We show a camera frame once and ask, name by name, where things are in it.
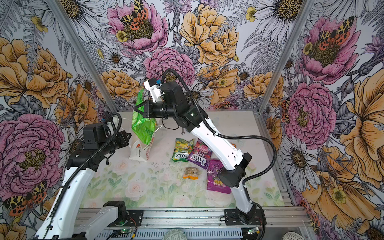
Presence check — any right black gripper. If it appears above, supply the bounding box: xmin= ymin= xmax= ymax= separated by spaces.
xmin=134 ymin=97 xmax=179 ymax=118

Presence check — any green Lays chips bag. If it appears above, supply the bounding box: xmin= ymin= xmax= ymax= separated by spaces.
xmin=132 ymin=90 xmax=157 ymax=145

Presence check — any white floral paper bag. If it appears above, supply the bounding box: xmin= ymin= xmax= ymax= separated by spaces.
xmin=122 ymin=118 xmax=163 ymax=162

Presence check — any purple Lotte gummy bag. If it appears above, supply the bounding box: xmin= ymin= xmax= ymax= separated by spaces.
xmin=207 ymin=159 xmax=231 ymax=194

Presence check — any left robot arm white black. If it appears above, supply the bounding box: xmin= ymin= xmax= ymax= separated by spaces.
xmin=34 ymin=119 xmax=132 ymax=240

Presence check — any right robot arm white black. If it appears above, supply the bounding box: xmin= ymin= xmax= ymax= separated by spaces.
xmin=134 ymin=79 xmax=256 ymax=225

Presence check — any green Foxs candy bag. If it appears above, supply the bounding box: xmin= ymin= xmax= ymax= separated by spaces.
xmin=172 ymin=138 xmax=194 ymax=163

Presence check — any purple Foxs berries candy bag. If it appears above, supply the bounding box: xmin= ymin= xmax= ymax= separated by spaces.
xmin=187 ymin=139 xmax=213 ymax=170

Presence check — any small tan snack packet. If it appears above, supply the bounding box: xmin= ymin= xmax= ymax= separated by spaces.
xmin=183 ymin=167 xmax=200 ymax=180

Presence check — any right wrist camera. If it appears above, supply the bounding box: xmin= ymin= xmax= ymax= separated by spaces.
xmin=144 ymin=78 xmax=163 ymax=103

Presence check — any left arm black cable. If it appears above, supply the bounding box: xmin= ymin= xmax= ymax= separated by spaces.
xmin=44 ymin=112 xmax=123 ymax=229

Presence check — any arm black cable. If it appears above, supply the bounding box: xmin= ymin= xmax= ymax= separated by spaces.
xmin=44 ymin=112 xmax=123 ymax=229
xmin=161 ymin=68 xmax=278 ymax=186

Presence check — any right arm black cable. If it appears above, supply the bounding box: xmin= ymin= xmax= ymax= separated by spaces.
xmin=161 ymin=68 xmax=278 ymax=186

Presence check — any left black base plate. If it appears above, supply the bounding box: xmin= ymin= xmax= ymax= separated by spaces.
xmin=108 ymin=210 xmax=144 ymax=227

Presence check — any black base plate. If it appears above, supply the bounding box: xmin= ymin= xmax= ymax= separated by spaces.
xmin=108 ymin=210 xmax=144 ymax=227
xmin=224 ymin=207 xmax=266 ymax=226

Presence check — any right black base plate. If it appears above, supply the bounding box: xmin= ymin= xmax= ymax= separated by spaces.
xmin=224 ymin=207 xmax=266 ymax=226

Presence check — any aluminium mounting rail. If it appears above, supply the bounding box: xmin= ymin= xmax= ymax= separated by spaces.
xmin=71 ymin=206 xmax=313 ymax=240

